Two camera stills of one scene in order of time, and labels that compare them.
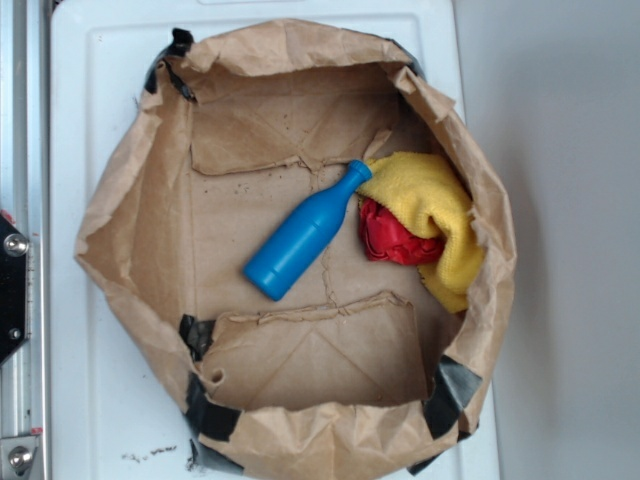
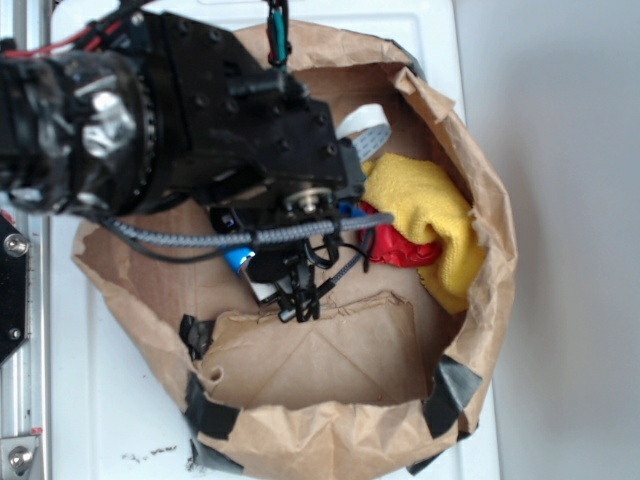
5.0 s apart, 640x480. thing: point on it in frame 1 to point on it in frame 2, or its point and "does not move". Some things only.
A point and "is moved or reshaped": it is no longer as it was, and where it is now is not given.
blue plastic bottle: (302, 239) is moved or reshaped
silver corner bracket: (16, 456) does not move
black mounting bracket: (13, 287) does not move
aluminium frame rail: (25, 197) does not move
